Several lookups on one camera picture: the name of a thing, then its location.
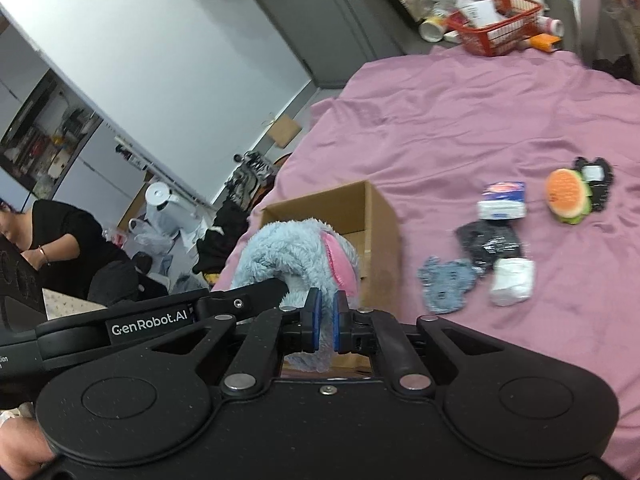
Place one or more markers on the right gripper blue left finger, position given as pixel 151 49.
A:
pixel 272 336

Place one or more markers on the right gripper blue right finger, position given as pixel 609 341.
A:
pixel 378 336

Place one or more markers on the grey fluffy plush toy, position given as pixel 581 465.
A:
pixel 305 255

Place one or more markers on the plush hamburger toy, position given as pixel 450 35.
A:
pixel 568 196

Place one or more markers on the operator left hand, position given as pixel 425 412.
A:
pixel 24 449

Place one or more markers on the blue knitted cloth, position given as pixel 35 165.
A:
pixel 445 284

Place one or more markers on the white electric kettle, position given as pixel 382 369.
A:
pixel 167 211

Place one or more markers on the brown cardboard box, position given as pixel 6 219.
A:
pixel 362 215

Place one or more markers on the person in black shirt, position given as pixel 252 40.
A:
pixel 67 247

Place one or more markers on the black plastic wrapped bundle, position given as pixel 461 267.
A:
pixel 487 241

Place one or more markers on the white folded cloth roll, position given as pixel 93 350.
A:
pixel 514 280

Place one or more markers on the white tissue pack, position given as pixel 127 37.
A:
pixel 503 200

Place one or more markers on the pink bed sheet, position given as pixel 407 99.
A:
pixel 432 131

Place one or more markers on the black stitched fabric pouch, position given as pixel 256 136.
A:
pixel 598 174

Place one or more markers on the paper cup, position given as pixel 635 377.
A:
pixel 433 28

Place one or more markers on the red plastic basket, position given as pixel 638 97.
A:
pixel 494 27

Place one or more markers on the white pink labelled bottle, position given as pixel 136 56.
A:
pixel 550 26

